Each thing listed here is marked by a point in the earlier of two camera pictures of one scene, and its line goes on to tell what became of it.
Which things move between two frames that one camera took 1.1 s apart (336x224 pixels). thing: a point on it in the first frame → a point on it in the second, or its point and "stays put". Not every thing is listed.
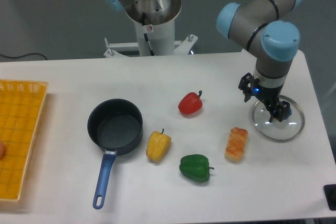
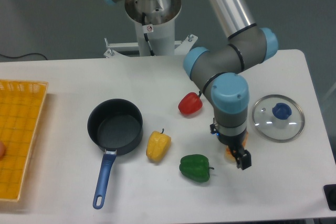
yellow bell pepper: (157, 145) stays put
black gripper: (270, 96) → (235, 144)
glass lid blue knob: (275, 130) stays put
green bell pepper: (196, 167) stays put
